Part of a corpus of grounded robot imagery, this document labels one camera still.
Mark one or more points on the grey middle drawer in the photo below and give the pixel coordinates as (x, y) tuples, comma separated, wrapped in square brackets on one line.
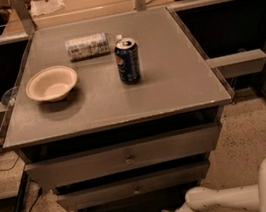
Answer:
[(133, 186)]

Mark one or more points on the grey top drawer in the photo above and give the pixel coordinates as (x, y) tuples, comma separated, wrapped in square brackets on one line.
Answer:
[(72, 169)]

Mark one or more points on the grey drawer cabinet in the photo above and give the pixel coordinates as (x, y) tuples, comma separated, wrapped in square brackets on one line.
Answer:
[(177, 91)]

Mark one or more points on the blue pepsi can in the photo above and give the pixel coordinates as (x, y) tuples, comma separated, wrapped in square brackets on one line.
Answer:
[(127, 56)]

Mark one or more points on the grey side shelf beam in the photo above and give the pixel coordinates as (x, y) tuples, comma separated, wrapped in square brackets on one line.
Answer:
[(239, 64)]

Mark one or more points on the white paper bowl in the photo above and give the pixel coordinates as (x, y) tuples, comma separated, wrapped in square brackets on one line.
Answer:
[(51, 84)]

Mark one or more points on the clear plastic water bottle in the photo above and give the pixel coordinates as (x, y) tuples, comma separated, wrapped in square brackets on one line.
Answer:
[(90, 46)]

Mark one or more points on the dark round dish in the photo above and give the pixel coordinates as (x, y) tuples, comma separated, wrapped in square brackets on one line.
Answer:
[(9, 97)]

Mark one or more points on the white paper sheet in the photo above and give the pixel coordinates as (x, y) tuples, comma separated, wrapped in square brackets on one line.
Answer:
[(41, 7)]

